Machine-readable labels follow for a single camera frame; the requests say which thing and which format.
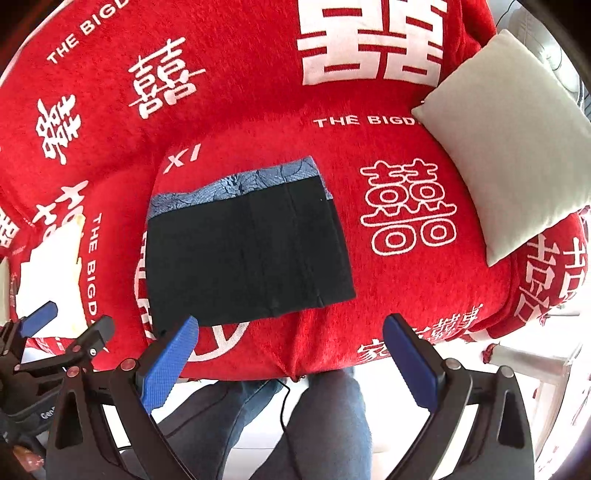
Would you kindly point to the person's left leg in jeans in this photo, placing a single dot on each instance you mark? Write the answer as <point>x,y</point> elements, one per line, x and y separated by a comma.
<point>217,415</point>

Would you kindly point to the black pants with blue waistband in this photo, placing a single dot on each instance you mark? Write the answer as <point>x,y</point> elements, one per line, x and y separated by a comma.
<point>249,249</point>

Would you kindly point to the white side table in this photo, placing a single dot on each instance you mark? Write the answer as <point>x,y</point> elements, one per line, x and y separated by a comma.
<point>531,364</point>

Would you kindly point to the red printed blanket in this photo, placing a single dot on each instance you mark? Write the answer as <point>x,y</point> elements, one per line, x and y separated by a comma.
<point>277,115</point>

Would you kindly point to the person's right leg in jeans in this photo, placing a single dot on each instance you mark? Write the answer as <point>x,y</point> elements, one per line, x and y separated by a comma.
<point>328,415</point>

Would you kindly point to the person's leg in jeans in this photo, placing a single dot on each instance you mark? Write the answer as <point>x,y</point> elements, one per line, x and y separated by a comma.
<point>328,415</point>
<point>217,415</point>

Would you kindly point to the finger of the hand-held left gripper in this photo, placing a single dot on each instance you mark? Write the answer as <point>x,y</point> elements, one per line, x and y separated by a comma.
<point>98,331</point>
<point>39,318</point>

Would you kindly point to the white leather chair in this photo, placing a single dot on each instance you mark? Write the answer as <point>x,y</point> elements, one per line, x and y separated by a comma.
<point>538,27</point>

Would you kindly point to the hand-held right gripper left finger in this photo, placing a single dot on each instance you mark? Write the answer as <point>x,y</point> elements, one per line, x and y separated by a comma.
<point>168,364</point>

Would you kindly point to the white cushion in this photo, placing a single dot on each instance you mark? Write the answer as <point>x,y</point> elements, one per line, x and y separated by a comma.
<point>508,138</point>

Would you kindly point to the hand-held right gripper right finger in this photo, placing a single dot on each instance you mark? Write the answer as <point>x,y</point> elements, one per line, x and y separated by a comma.
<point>413,364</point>

